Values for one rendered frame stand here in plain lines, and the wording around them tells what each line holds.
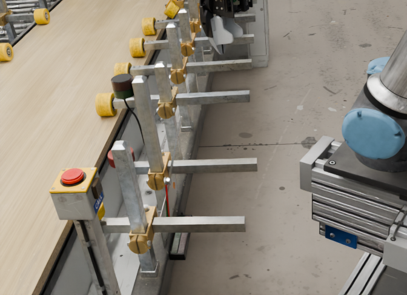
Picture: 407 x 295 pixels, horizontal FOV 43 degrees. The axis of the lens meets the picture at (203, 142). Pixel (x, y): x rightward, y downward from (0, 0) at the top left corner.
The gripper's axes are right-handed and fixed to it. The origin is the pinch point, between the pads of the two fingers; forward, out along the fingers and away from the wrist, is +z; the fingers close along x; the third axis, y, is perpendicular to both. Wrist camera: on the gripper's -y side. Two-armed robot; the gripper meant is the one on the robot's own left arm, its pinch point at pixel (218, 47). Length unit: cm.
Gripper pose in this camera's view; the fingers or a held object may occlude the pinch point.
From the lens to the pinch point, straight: 113.3
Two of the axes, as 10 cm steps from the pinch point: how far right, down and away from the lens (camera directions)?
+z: 1.1, 8.4, 5.4
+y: 7.9, 2.5, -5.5
